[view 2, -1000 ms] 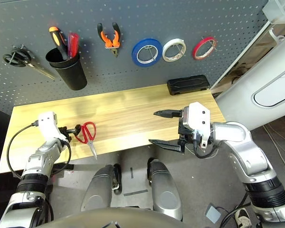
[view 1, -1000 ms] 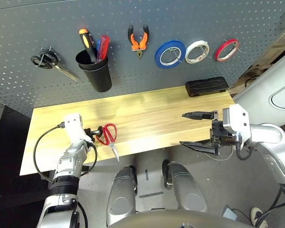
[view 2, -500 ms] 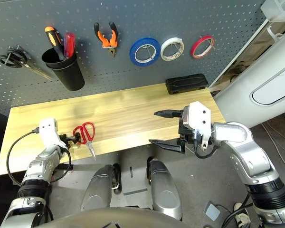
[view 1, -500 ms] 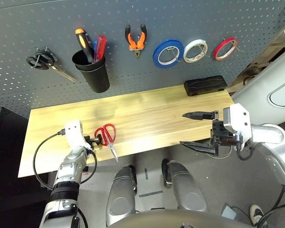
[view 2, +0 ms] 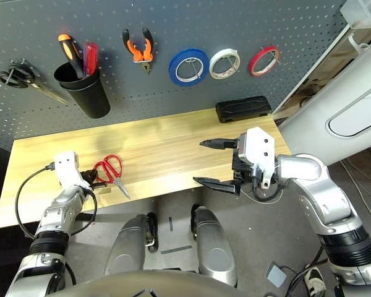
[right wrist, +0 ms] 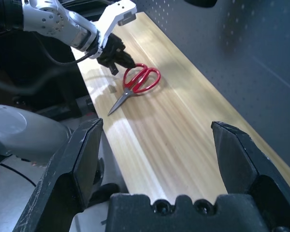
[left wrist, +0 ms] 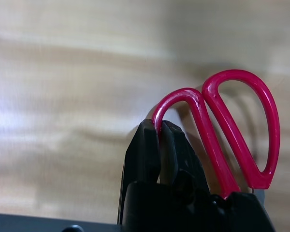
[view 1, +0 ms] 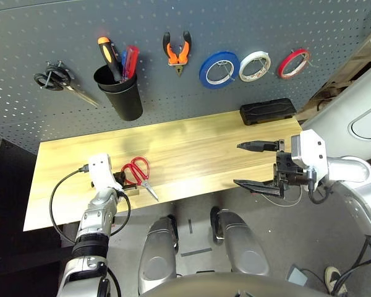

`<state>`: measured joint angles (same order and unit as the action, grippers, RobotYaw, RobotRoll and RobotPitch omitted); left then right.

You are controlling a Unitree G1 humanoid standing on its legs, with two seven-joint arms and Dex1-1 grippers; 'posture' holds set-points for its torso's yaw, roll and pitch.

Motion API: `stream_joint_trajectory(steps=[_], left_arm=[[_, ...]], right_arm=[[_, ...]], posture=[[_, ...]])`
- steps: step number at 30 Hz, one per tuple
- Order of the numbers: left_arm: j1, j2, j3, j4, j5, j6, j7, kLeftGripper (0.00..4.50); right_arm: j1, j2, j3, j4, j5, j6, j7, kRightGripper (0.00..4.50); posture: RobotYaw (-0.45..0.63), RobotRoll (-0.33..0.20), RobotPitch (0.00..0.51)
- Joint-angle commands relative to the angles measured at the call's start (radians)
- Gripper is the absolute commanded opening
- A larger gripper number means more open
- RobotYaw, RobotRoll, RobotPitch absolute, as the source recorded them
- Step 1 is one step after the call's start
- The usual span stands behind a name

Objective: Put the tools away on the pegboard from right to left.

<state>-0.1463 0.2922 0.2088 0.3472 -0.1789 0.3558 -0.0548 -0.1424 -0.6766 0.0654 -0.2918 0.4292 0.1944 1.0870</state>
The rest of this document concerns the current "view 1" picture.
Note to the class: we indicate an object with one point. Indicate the blue marker pen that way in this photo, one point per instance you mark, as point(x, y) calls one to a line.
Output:
point(124, 62)

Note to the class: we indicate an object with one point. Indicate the long grey floor tape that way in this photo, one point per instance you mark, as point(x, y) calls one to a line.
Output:
point(196, 252)

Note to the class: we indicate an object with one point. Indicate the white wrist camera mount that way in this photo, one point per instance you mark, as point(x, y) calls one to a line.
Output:
point(309, 148)
point(100, 170)

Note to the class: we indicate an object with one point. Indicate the grey foot pedal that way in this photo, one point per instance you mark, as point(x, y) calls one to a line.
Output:
point(298, 275)

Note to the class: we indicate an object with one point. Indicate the blue tape roll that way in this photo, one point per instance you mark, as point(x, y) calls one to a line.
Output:
point(219, 55)

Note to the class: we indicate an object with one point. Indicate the black cup holder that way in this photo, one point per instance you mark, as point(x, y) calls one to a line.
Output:
point(126, 99)

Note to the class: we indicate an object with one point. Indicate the silver left robot leg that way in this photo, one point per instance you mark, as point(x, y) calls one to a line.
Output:
point(157, 256)

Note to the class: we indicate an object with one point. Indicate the orange black screwdriver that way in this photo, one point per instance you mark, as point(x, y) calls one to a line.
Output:
point(106, 52)

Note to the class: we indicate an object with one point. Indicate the brown wooden shelf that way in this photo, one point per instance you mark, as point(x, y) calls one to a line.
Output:
point(337, 80)

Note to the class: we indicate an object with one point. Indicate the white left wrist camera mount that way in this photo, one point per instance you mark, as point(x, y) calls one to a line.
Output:
point(100, 170)

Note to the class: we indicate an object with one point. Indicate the black plastic tool case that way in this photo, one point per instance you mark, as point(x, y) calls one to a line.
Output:
point(266, 111)

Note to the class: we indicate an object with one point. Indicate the black side cabinet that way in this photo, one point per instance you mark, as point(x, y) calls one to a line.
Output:
point(9, 216)

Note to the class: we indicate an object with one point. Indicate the grey metal pegboard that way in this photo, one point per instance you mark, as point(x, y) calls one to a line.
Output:
point(266, 24)

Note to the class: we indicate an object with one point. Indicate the silver right robot leg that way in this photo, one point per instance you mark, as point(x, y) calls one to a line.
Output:
point(241, 244)

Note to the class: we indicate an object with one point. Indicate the silver robot torso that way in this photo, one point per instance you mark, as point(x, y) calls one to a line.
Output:
point(235, 287)

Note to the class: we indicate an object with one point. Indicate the white black sneaker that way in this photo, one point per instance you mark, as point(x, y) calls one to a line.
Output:
point(335, 278)

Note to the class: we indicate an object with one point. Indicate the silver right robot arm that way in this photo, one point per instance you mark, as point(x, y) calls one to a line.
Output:
point(358, 179)

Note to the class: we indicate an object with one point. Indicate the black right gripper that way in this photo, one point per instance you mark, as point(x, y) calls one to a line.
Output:
point(289, 170)

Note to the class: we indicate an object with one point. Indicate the white tape roll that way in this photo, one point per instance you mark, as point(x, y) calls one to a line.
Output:
point(256, 54)

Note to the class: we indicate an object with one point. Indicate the red tape roll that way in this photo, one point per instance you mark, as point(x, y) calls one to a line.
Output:
point(280, 66)

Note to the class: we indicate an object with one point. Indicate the short black floor tape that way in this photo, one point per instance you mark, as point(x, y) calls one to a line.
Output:
point(190, 226)

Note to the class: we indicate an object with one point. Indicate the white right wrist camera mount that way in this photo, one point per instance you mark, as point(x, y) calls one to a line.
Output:
point(309, 148)

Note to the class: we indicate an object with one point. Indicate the orange black needle-nose pliers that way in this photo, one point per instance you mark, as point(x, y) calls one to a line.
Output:
point(172, 54)

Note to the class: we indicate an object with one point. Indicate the silver robot leg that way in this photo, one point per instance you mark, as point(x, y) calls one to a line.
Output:
point(241, 244)
point(157, 256)

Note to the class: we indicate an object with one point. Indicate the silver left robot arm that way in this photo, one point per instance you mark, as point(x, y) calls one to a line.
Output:
point(96, 216)

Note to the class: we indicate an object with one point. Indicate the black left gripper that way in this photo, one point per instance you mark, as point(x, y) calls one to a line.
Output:
point(120, 179)

